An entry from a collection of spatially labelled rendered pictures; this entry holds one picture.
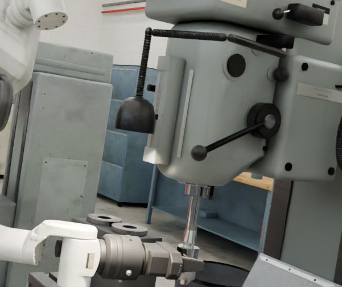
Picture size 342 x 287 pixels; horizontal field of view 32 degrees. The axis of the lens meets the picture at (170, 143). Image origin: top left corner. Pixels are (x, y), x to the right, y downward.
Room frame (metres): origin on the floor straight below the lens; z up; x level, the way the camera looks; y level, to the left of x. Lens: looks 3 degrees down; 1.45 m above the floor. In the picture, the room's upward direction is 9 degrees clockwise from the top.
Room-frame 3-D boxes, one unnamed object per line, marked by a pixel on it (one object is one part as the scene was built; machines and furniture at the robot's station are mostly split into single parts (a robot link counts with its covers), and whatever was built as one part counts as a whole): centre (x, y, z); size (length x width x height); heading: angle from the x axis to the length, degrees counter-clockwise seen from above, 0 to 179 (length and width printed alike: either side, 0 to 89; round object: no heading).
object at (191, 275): (1.26, -0.07, 1.13); 0.05 x 0.05 x 0.06
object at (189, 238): (1.26, -0.07, 1.23); 0.03 x 0.03 x 0.11
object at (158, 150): (1.19, 0.02, 1.45); 0.04 x 0.04 x 0.21; 35
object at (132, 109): (1.10, 0.07, 1.43); 0.07 x 0.07 x 0.06
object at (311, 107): (1.37, -0.23, 1.47); 0.24 x 0.19 x 0.26; 35
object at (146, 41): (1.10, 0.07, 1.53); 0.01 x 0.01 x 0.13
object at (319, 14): (1.18, -0.20, 1.66); 0.12 x 0.04 x 0.04; 125
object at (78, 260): (1.19, 0.13, 1.13); 0.11 x 0.11 x 0.11; 22
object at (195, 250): (1.26, -0.07, 1.17); 0.05 x 0.05 x 0.01
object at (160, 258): (1.22, 0.02, 1.14); 0.13 x 0.12 x 0.10; 22
